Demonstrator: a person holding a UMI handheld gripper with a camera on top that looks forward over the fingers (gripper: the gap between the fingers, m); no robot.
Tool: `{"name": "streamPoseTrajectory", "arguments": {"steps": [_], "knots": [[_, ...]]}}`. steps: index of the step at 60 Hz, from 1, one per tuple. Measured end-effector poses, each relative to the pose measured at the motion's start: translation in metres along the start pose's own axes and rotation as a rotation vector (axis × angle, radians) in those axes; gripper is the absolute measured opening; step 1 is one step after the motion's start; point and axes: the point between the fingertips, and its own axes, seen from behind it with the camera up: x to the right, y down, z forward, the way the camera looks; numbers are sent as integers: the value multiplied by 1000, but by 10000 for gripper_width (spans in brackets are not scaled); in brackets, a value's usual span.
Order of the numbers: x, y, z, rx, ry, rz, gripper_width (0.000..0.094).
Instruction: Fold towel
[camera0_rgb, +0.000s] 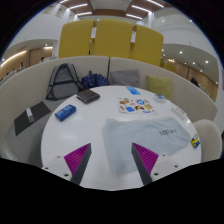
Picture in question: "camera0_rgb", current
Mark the small blue white box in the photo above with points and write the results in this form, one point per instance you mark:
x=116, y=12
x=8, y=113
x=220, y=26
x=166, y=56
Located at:
x=160, y=98

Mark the grey black backpack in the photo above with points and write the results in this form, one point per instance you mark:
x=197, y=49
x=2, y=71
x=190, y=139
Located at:
x=63, y=83

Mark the yellow blue toy figure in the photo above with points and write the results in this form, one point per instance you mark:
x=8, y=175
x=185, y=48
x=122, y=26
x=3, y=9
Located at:
x=195, y=141

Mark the small white device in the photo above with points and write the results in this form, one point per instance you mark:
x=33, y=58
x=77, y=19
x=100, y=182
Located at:
x=30, y=115

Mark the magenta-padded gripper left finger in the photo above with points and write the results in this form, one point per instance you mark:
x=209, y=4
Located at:
x=77, y=159

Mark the yellow-green cushion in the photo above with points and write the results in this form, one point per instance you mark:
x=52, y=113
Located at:
x=160, y=87

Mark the colourful sticker sheet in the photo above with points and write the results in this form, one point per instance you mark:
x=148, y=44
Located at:
x=137, y=106

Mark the ceiling strip lights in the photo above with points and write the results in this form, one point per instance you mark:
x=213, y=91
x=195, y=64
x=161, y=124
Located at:
x=78, y=6

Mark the beige curved sofa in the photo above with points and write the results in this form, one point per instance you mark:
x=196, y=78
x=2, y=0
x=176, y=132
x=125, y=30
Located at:
x=30, y=80

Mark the yellow acoustic panel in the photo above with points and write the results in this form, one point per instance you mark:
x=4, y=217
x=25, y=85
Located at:
x=148, y=45
x=76, y=39
x=112, y=38

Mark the flat white box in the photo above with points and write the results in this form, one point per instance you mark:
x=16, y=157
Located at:
x=179, y=112

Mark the beige upholstered chair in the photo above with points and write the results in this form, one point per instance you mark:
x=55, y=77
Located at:
x=208, y=140

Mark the navy patterned bag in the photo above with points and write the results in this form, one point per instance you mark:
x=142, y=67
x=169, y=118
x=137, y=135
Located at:
x=95, y=80

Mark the dark brown wallet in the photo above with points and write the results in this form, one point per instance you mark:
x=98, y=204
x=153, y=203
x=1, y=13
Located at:
x=88, y=96

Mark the blue rectangular box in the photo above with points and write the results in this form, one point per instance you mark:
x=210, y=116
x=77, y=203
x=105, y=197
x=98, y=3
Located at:
x=65, y=112

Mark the light blue towel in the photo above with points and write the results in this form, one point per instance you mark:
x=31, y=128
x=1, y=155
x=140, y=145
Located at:
x=146, y=136

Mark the blue card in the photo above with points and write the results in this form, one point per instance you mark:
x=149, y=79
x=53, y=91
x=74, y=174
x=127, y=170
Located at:
x=133, y=90

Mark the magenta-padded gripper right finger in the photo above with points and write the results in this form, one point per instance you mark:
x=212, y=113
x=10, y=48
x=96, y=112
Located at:
x=146, y=159

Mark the black laptop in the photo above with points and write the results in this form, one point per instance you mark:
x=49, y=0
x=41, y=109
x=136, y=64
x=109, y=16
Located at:
x=40, y=111

